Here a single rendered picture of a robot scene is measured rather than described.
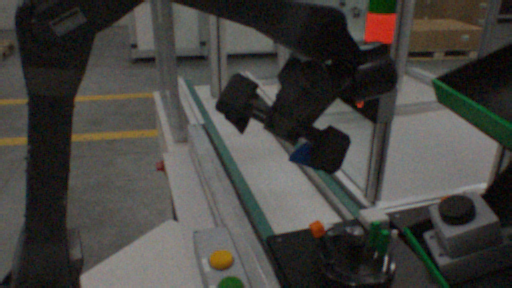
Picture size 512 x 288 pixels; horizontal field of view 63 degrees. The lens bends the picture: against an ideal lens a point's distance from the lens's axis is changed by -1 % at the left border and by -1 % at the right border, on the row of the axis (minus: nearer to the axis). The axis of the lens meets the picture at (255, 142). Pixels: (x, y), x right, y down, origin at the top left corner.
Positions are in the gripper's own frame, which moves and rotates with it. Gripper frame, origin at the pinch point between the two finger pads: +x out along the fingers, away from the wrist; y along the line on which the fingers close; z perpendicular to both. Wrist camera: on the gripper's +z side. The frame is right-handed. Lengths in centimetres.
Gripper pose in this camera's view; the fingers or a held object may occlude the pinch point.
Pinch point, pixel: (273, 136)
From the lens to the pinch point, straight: 62.4
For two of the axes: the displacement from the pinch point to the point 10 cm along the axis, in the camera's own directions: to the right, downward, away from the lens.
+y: -8.7, -4.9, -0.6
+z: 4.2, -8.0, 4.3
